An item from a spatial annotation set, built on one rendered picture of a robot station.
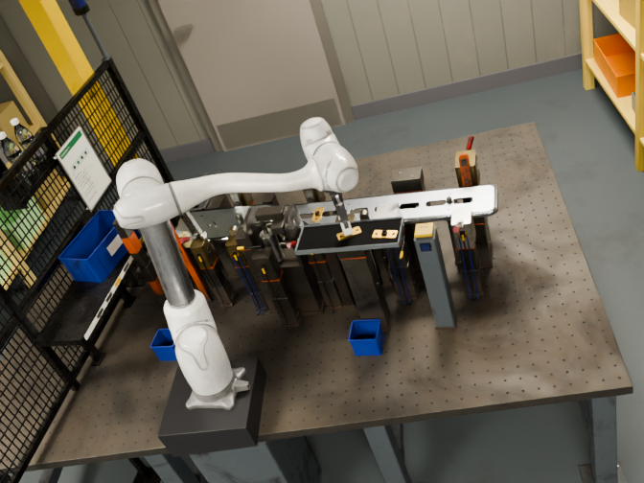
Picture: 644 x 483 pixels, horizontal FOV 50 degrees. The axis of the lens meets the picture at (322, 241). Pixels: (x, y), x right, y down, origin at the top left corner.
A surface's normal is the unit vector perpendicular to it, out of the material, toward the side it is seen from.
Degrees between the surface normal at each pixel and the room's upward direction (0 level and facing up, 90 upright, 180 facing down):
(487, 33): 90
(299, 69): 90
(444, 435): 0
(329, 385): 0
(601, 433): 90
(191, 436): 90
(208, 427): 4
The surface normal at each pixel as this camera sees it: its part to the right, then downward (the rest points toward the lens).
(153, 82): -0.04, 0.65
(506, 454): -0.27, -0.74
